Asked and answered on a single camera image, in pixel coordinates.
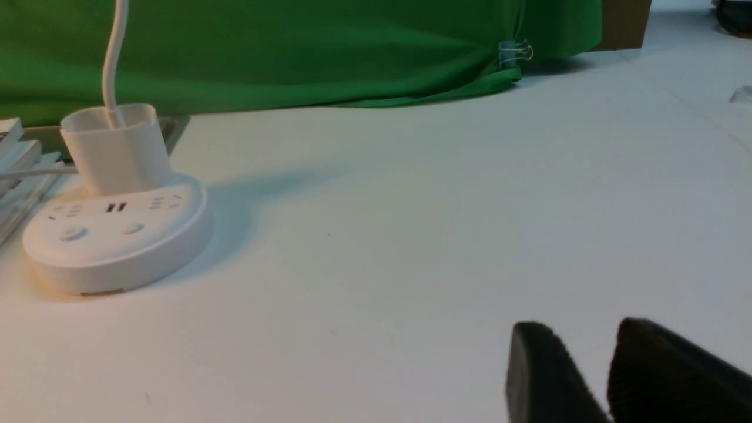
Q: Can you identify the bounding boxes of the brown cardboard box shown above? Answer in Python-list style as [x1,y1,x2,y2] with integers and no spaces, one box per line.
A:
[592,0,652,52]

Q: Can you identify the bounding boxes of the green backdrop cloth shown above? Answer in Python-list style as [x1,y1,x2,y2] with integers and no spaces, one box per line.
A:
[1,1,602,125]

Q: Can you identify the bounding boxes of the white book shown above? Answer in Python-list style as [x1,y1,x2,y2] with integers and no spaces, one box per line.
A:
[0,117,24,157]
[1,140,41,174]

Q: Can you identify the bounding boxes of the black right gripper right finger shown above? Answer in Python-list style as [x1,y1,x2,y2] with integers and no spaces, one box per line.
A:
[607,318,751,422]

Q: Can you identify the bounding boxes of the white desk lamp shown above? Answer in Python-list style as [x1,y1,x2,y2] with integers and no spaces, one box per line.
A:
[22,1,214,296]

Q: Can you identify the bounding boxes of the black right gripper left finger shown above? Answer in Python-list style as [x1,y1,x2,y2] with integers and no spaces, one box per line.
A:
[505,321,610,422]

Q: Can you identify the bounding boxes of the bottom circuit pattern book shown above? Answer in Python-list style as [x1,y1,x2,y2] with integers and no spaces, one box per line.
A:
[1,174,60,246]

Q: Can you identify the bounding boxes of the blue binder clip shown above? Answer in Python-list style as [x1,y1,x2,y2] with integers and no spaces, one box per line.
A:
[498,40,534,70]

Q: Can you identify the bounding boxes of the dark tablet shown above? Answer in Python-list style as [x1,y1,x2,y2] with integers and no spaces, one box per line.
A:
[21,115,191,164]

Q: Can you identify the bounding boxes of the top white book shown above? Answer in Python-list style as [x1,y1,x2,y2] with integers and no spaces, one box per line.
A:
[0,117,24,157]

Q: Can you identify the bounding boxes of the white lamp power cable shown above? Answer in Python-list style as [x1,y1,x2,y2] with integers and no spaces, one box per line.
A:
[0,167,78,179]

